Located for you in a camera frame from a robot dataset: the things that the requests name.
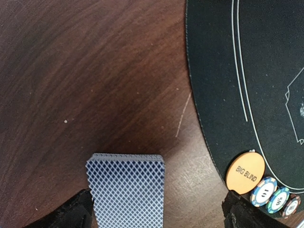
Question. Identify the blue playing card deck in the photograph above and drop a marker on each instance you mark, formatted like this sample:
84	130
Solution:
127	189

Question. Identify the round black poker mat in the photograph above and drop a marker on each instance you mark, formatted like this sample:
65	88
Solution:
246	67

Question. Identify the orange round blind button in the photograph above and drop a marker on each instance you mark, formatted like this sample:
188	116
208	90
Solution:
245	172

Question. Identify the blue white chip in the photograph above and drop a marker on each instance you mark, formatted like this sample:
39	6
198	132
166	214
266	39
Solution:
261	194

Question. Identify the green chip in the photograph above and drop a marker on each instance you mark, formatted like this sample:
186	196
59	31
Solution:
278	200

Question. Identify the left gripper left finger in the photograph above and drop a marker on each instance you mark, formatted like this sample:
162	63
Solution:
77	212

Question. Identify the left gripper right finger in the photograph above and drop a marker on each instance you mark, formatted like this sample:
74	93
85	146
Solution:
240	213

